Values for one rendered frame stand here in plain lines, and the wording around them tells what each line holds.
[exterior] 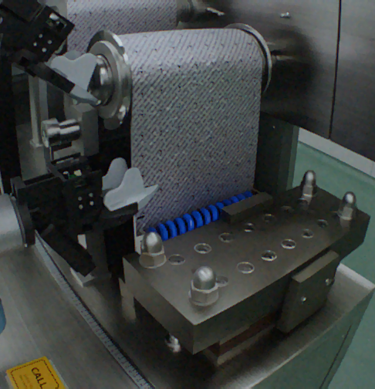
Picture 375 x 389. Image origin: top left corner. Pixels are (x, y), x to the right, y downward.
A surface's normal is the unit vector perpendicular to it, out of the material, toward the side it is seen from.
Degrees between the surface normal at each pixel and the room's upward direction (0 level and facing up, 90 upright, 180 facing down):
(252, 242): 0
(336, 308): 0
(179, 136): 90
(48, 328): 0
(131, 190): 90
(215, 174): 90
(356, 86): 90
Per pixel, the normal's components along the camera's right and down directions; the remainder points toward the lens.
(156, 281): 0.03, -0.88
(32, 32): 0.60, 0.40
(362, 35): -0.80, 0.27
